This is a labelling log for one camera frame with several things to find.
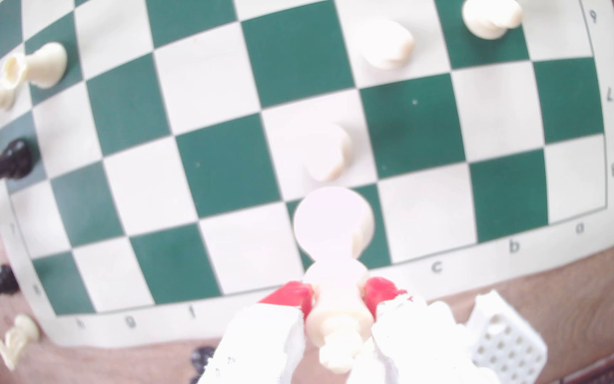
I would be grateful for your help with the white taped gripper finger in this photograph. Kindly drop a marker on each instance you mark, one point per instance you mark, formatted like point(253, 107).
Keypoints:
point(259, 346)
point(419, 346)

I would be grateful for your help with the black chess piece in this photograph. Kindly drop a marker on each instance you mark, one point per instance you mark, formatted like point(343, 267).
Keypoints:
point(201, 360)

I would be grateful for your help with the green and white chess mat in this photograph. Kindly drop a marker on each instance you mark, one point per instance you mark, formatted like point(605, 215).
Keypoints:
point(221, 160)

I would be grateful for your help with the white chess piece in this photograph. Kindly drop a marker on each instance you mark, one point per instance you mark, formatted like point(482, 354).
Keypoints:
point(386, 43)
point(491, 17)
point(328, 154)

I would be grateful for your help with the white chess knight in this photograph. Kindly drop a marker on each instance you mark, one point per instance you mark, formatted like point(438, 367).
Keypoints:
point(15, 341)

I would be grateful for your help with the black chess pawn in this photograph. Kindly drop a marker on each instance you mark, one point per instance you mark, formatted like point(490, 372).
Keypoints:
point(6, 162)

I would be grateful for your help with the white chess rook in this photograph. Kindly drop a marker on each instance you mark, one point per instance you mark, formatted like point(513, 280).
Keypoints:
point(43, 65)

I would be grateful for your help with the white perforated plastic block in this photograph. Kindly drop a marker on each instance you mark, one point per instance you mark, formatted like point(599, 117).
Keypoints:
point(507, 344)

